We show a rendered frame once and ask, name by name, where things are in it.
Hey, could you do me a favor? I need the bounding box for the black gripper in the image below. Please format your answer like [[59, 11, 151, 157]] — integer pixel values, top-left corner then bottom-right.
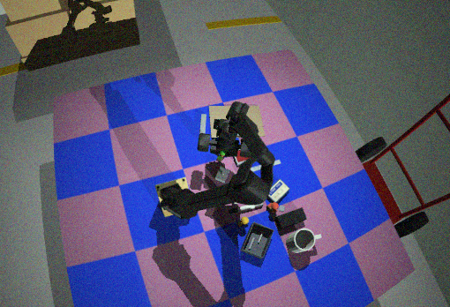
[[197, 133, 251, 158]]

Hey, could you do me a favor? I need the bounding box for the white mug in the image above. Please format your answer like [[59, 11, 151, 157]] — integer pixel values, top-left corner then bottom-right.
[[286, 228, 322, 253]]

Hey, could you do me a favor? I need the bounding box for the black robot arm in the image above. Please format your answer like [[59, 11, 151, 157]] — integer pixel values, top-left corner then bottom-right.
[[160, 101, 275, 220]]

